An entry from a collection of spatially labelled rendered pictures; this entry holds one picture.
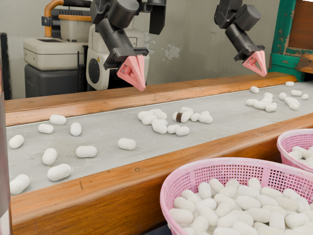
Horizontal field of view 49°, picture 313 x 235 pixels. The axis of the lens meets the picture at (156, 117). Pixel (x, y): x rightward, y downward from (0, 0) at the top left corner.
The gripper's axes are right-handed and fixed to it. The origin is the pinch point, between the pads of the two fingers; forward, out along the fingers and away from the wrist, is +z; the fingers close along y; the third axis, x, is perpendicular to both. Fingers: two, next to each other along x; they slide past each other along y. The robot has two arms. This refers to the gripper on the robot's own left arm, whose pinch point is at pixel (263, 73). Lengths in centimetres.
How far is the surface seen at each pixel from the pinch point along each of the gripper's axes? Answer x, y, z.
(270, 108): -4.3, -15.9, 14.3
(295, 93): 0.7, 10.7, 9.3
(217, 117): -0.8, -33.1, 11.7
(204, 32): 104, 144, -117
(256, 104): -1.8, -16.4, 11.1
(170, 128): -4, -52, 13
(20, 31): 133, -8, -147
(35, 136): 5, -75, 4
